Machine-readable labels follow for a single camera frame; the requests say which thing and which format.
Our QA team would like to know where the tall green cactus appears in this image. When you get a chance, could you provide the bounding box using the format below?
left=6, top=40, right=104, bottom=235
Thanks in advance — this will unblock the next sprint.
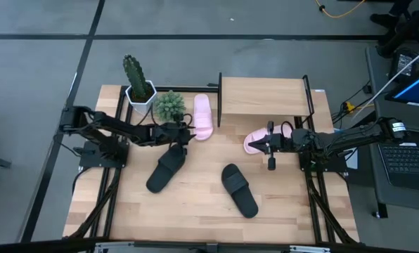
left=122, top=54, right=150, bottom=101

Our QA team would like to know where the black slide sandal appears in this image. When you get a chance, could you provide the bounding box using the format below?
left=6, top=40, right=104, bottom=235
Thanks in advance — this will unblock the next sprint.
left=221, top=163, right=259, bottom=219
left=146, top=143, right=188, bottom=194

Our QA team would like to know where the black laptop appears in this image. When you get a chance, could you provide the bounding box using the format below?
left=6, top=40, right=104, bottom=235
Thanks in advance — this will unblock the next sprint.
left=377, top=140, right=419, bottom=193

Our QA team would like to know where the black power adapter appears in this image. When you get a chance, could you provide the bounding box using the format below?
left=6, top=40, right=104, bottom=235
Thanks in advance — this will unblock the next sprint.
left=388, top=48, right=419, bottom=80

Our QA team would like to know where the black aluminium table frame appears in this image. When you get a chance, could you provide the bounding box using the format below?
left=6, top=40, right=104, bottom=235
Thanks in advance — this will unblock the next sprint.
left=63, top=84, right=360, bottom=253

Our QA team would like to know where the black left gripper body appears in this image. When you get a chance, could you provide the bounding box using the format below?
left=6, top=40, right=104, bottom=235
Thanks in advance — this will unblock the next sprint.
left=151, top=112, right=193, bottom=158

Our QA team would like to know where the person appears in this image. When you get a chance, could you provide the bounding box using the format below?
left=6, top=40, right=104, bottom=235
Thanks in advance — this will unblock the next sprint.
left=369, top=0, right=419, bottom=59

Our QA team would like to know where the pink slide sandal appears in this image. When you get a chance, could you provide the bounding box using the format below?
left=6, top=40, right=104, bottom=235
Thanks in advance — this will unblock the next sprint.
left=243, top=124, right=295, bottom=155
left=193, top=93, right=214, bottom=141

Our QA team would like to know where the white cable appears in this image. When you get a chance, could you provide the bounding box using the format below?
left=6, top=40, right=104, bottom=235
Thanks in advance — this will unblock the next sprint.
left=353, top=41, right=419, bottom=120

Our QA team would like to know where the small green succulent plant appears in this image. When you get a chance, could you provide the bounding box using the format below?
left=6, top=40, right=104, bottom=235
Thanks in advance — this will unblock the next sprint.
left=153, top=90, right=187, bottom=122

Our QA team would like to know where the black monitor with blue screen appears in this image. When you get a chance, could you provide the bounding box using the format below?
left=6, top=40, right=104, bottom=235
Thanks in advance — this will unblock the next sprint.
left=385, top=59, right=419, bottom=109

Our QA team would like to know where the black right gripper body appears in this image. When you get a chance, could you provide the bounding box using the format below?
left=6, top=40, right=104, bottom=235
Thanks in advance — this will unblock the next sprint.
left=265, top=121, right=314, bottom=171

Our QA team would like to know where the wooden shelf with black frame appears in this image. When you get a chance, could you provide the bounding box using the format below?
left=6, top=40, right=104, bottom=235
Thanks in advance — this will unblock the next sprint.
left=217, top=72, right=316, bottom=128

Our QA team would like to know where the yellow cable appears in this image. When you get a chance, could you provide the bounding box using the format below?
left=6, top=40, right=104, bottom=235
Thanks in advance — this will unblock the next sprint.
left=314, top=0, right=367, bottom=19

